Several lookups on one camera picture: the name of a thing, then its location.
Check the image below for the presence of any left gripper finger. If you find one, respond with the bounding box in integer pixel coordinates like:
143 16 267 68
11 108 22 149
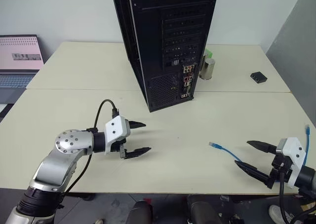
123 147 152 160
129 120 147 130

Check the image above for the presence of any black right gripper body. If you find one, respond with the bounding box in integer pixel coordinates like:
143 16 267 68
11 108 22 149
265 146 292 189

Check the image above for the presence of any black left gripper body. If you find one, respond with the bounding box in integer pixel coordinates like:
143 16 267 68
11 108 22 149
111 119 132 159

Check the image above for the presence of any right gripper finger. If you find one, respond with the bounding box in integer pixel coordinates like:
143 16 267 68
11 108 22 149
234 160 270 186
246 140 277 154

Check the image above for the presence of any white shoe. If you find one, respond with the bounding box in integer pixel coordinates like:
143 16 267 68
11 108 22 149
268 204 295 224

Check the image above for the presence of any dark rounded shape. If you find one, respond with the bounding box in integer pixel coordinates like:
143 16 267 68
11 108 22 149
125 200 154 224
186 194 222 224

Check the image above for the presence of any small black adapter box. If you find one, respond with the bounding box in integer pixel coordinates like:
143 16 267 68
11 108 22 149
249 71 269 84

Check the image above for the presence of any silver metal cylinder cup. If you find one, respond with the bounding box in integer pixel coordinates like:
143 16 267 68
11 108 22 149
198 58 217 80

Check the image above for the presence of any black computer tower case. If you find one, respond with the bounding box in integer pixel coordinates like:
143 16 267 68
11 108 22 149
110 0 220 113

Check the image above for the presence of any grey partition panel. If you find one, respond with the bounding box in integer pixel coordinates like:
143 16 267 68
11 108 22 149
265 0 316 130

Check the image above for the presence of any open laptop with pink screen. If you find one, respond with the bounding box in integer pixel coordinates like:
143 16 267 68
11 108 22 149
0 34 45 104

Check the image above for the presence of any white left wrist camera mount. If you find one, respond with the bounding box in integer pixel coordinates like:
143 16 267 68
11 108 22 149
103 115 131 156

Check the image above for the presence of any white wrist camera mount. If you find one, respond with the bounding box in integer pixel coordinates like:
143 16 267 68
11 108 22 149
103 115 131 156
276 137 308 189

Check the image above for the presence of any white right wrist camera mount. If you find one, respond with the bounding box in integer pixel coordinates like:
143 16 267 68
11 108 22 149
276 137 308 189

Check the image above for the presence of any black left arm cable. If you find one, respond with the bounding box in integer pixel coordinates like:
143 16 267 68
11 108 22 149
63 99 120 195

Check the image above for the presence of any blue ethernet cable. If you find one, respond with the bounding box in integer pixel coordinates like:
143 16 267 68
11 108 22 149
208 124 311 183

